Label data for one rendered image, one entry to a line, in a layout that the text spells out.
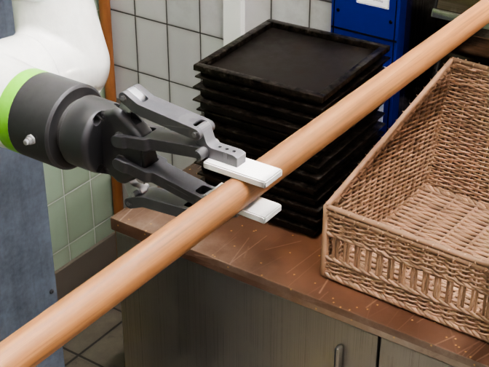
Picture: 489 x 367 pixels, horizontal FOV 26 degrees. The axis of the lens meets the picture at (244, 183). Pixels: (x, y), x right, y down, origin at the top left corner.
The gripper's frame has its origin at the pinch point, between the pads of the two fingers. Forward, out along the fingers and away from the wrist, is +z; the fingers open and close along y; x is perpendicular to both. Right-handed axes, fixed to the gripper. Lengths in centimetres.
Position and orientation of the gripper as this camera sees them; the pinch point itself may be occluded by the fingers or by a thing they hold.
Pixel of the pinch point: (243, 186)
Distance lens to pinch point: 99.6
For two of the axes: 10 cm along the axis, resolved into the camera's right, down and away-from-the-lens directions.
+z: 8.3, 2.9, -4.8
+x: -5.6, 4.1, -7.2
